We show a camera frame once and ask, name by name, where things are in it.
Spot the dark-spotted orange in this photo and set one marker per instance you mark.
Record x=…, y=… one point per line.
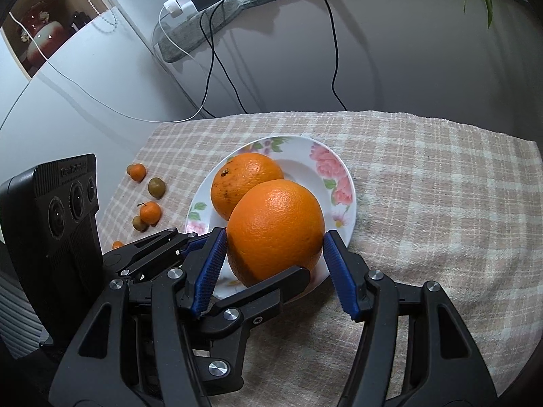
x=242, y=182

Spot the grey towel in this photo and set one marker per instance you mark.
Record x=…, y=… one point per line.
x=237, y=4

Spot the red and white ornament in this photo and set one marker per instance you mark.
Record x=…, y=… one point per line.
x=42, y=36

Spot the large smooth orange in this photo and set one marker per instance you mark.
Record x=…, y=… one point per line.
x=275, y=229

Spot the white cabinet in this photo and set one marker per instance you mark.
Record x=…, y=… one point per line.
x=106, y=72

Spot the floral white plate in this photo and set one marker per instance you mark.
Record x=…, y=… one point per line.
x=305, y=169

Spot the beige plaid cloth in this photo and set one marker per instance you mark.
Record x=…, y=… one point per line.
x=424, y=220

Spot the small black object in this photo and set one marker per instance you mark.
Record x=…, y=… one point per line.
x=78, y=21

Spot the small brown longan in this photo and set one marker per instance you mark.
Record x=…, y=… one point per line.
x=138, y=224
x=156, y=187

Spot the small orange kumquat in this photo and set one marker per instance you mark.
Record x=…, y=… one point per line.
x=150, y=213
x=117, y=244
x=136, y=172

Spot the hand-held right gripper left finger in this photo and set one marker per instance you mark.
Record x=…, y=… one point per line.
x=207, y=273

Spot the grey ribbed panel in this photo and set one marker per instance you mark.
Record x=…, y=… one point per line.
x=17, y=313

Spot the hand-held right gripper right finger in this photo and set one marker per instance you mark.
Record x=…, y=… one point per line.
x=339, y=275

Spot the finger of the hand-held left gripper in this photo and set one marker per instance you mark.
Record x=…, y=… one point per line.
x=263, y=294
x=148, y=248

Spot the white charger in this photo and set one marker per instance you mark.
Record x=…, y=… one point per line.
x=177, y=4

